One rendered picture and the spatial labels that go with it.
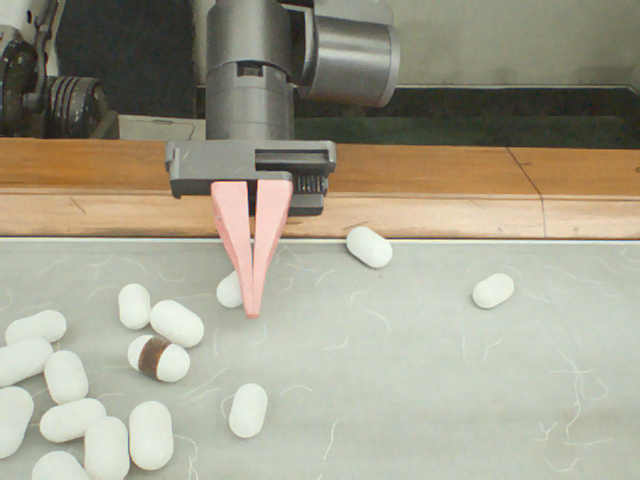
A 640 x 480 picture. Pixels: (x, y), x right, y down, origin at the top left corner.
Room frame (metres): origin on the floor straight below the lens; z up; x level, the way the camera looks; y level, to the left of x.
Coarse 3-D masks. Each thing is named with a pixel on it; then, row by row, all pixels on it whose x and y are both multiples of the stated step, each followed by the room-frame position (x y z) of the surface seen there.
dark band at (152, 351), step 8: (152, 344) 0.29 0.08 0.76; (160, 344) 0.29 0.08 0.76; (168, 344) 0.29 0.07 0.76; (144, 352) 0.28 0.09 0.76; (152, 352) 0.28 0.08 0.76; (160, 352) 0.28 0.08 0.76; (144, 360) 0.28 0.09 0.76; (152, 360) 0.28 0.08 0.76; (144, 368) 0.28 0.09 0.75; (152, 368) 0.28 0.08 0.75; (152, 376) 0.28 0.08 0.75
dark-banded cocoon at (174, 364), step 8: (144, 336) 0.29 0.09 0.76; (152, 336) 0.29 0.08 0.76; (136, 344) 0.29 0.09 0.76; (144, 344) 0.29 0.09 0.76; (176, 344) 0.29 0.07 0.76; (128, 352) 0.29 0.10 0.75; (136, 352) 0.28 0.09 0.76; (168, 352) 0.28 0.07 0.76; (176, 352) 0.28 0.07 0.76; (184, 352) 0.29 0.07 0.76; (136, 360) 0.28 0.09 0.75; (160, 360) 0.28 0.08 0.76; (168, 360) 0.28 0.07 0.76; (176, 360) 0.28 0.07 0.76; (184, 360) 0.28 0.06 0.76; (136, 368) 0.28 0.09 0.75; (160, 368) 0.27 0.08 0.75; (168, 368) 0.27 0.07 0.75; (176, 368) 0.28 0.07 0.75; (184, 368) 0.28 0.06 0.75; (160, 376) 0.27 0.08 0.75; (168, 376) 0.27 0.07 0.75; (176, 376) 0.27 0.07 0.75
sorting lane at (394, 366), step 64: (0, 256) 0.38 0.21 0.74; (64, 256) 0.39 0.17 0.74; (128, 256) 0.39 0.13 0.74; (192, 256) 0.40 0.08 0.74; (320, 256) 0.41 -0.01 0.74; (448, 256) 0.43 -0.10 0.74; (512, 256) 0.43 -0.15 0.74; (576, 256) 0.44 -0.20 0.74; (0, 320) 0.32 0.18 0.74; (256, 320) 0.34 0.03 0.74; (320, 320) 0.34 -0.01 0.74; (384, 320) 0.35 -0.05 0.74; (448, 320) 0.35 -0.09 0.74; (512, 320) 0.36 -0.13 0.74; (576, 320) 0.36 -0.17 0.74; (128, 384) 0.27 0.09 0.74; (192, 384) 0.28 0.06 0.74; (320, 384) 0.29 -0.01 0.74; (384, 384) 0.29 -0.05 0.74; (448, 384) 0.29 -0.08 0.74; (512, 384) 0.30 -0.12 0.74; (576, 384) 0.30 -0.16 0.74; (64, 448) 0.23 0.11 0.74; (128, 448) 0.23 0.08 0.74; (192, 448) 0.23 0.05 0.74; (256, 448) 0.24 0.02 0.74; (320, 448) 0.24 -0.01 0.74; (384, 448) 0.24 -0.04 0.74; (448, 448) 0.25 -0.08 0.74; (512, 448) 0.25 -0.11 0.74; (576, 448) 0.25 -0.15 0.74
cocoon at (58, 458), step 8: (48, 456) 0.21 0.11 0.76; (56, 456) 0.21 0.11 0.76; (64, 456) 0.21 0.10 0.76; (72, 456) 0.21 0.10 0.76; (40, 464) 0.20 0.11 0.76; (48, 464) 0.20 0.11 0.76; (56, 464) 0.20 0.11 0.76; (64, 464) 0.20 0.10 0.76; (72, 464) 0.20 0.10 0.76; (32, 472) 0.20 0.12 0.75; (40, 472) 0.20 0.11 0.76; (48, 472) 0.20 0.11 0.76; (56, 472) 0.20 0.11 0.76; (64, 472) 0.20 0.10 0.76; (72, 472) 0.20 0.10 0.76; (80, 472) 0.20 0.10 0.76
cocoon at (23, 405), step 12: (0, 396) 0.24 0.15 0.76; (12, 396) 0.24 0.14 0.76; (24, 396) 0.24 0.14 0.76; (0, 408) 0.23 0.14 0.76; (12, 408) 0.23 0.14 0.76; (24, 408) 0.24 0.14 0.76; (0, 420) 0.22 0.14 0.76; (12, 420) 0.23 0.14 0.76; (24, 420) 0.23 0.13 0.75; (0, 432) 0.22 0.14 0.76; (12, 432) 0.22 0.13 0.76; (24, 432) 0.23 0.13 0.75; (0, 444) 0.22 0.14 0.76; (12, 444) 0.22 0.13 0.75; (0, 456) 0.22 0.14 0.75
